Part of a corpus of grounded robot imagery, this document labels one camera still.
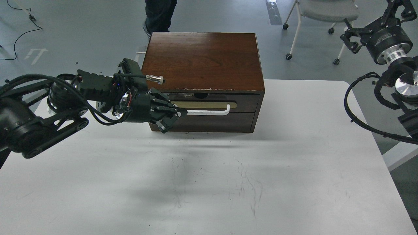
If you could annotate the dark wooden cabinet box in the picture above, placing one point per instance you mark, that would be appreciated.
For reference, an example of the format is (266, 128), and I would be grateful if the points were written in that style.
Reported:
(207, 63)

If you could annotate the wooden drawer with white handle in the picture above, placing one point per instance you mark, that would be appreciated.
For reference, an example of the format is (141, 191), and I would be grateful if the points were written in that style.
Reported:
(239, 103)

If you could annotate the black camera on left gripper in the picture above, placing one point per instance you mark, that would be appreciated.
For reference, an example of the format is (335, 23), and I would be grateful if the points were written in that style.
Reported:
(115, 92)

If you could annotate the person's dark trouser legs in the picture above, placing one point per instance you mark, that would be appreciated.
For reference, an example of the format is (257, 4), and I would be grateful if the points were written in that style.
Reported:
(158, 15)

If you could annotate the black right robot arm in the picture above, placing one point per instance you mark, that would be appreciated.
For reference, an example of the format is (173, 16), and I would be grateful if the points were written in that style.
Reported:
(398, 84)

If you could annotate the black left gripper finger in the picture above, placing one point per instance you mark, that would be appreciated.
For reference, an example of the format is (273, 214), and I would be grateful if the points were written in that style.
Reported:
(163, 121)
(161, 103)

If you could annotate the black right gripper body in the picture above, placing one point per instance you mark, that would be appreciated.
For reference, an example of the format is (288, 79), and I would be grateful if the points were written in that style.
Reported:
(388, 45)

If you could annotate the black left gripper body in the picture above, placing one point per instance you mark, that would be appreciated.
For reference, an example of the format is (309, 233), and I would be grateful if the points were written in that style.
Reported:
(134, 109)

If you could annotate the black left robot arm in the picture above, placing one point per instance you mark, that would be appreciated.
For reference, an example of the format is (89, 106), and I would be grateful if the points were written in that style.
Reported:
(39, 111)

